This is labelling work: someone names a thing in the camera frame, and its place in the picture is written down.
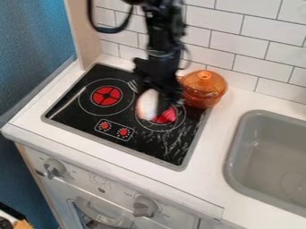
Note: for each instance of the toy stove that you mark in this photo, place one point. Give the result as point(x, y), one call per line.
point(103, 119)

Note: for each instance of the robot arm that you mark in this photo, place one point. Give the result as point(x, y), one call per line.
point(163, 27)

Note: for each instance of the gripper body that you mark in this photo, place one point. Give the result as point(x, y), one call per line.
point(157, 71)

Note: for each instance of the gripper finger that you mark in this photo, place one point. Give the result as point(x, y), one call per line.
point(166, 98)

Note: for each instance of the toy sink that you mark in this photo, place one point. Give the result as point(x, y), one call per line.
point(267, 161)

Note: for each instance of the orange plastic pot with lid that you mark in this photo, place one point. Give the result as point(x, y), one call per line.
point(203, 88)

